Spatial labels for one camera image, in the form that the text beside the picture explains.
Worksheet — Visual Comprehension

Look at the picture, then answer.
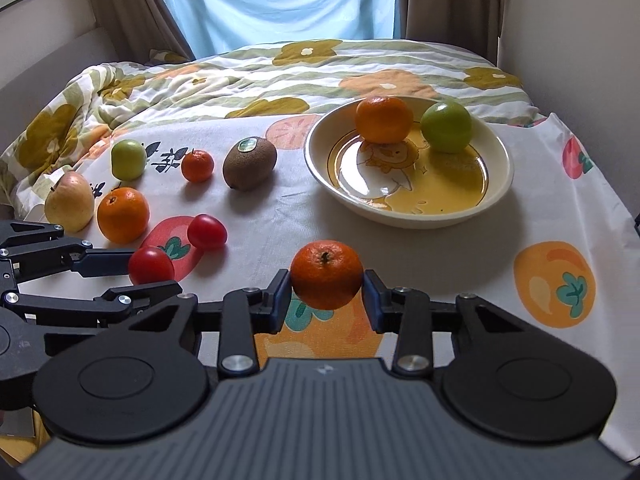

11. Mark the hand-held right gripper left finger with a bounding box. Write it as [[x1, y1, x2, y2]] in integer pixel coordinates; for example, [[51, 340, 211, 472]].
[[127, 269, 292, 378]]

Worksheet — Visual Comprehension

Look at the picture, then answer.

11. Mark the tangerine with dark stem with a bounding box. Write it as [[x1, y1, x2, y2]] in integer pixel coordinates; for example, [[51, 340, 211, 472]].
[[290, 240, 364, 310]]

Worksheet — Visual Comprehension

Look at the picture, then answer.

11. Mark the medium orange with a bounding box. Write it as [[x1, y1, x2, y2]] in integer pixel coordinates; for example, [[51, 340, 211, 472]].
[[97, 187, 151, 243]]

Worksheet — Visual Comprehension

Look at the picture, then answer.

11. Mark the blue sheer curtain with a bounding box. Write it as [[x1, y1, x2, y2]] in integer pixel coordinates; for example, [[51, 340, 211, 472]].
[[157, 0, 401, 59]]

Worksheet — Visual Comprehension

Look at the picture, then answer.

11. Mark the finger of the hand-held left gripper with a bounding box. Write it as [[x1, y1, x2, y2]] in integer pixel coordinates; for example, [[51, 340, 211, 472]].
[[0, 281, 184, 357], [0, 220, 133, 287]]

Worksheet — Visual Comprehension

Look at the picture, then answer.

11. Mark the floral striped duvet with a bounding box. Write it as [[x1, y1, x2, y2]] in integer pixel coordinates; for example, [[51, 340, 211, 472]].
[[0, 39, 542, 213]]

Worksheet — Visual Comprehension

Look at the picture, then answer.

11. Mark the large orange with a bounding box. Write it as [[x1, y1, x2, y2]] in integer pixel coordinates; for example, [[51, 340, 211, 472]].
[[355, 95, 414, 144]]

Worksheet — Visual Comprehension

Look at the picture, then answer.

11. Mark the large green apple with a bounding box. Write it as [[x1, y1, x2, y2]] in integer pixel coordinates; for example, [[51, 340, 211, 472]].
[[420, 101, 473, 154]]

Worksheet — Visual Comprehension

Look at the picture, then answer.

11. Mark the small green apple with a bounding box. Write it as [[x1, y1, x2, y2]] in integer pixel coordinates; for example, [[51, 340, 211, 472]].
[[110, 140, 148, 180]]

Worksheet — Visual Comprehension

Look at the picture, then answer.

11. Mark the brown curtain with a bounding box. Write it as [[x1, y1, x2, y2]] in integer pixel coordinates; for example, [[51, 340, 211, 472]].
[[394, 0, 505, 69], [82, 0, 195, 65]]

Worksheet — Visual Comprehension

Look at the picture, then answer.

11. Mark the red tomato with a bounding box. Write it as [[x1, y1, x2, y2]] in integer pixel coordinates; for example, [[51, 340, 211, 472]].
[[128, 246, 176, 286], [187, 214, 228, 252]]

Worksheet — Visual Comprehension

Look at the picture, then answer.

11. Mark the small tangerine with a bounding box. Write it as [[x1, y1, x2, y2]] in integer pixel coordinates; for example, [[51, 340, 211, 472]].
[[181, 149, 215, 183]]

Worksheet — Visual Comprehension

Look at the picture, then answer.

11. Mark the white fruit-print tablecloth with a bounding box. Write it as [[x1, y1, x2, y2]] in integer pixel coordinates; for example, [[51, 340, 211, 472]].
[[0, 109, 637, 361]]

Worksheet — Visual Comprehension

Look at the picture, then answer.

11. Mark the grey upholstered furniture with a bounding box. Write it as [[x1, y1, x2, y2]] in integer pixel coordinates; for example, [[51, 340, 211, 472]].
[[0, 27, 122, 107]]

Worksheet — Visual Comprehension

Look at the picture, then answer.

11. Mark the brown kiwi with sticker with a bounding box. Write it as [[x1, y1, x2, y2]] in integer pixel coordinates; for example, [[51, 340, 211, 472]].
[[222, 137, 278, 190]]

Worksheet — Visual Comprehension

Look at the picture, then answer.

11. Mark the cream and yellow bowl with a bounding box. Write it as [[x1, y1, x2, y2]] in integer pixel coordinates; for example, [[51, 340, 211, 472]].
[[304, 95, 515, 229]]

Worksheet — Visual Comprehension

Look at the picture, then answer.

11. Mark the yellow pear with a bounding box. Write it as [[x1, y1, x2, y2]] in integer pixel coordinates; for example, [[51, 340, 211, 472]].
[[44, 171, 96, 233]]

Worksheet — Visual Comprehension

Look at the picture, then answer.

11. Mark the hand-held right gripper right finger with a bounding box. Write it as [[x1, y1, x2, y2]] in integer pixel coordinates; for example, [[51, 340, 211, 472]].
[[363, 269, 534, 377]]

